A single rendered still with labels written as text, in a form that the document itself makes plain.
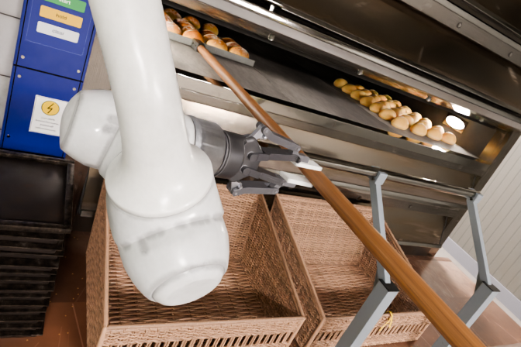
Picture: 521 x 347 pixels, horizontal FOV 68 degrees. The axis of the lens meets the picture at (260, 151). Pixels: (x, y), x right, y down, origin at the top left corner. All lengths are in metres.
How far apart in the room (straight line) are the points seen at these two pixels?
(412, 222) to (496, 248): 2.07
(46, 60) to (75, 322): 0.66
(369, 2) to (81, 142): 1.10
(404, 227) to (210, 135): 1.64
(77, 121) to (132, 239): 0.17
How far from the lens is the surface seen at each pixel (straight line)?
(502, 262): 4.10
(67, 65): 1.11
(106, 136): 0.48
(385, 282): 1.11
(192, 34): 1.64
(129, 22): 0.32
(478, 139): 2.30
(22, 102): 1.16
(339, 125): 1.47
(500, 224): 4.11
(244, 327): 1.11
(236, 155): 0.58
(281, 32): 1.06
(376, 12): 1.41
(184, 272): 0.36
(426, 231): 2.23
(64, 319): 1.17
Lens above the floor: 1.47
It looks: 21 degrees down
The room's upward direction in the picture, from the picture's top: 24 degrees clockwise
